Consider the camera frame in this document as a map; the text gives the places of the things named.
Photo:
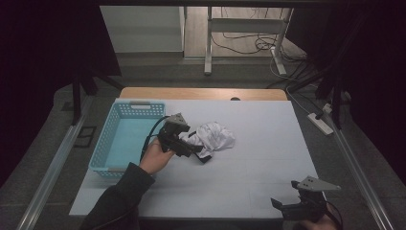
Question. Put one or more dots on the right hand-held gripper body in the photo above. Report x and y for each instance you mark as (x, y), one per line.
(306, 204)

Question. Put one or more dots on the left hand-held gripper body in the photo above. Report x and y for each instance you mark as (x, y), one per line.
(172, 137)

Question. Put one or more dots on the white and black cloth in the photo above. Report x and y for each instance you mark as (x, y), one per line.
(214, 137)

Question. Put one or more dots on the light blue plastic basket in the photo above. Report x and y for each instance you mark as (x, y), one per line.
(127, 140)

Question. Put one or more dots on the person's right hand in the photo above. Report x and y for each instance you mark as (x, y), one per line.
(319, 225)

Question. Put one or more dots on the person's left hand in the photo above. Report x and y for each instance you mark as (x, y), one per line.
(154, 158)

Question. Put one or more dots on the white table cover sheet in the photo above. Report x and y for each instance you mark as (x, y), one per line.
(249, 166)

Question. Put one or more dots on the white power strip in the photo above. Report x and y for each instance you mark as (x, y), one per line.
(320, 123)

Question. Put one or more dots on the black metal stand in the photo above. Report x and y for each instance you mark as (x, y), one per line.
(335, 102)
(76, 99)

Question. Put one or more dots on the white cabinet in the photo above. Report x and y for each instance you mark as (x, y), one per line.
(143, 28)

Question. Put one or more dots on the black curtain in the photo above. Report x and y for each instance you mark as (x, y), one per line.
(370, 80)
(48, 64)

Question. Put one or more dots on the aluminium rail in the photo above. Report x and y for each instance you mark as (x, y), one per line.
(54, 166)
(360, 172)

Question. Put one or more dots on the white desk frame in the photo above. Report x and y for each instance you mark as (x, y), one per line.
(245, 25)

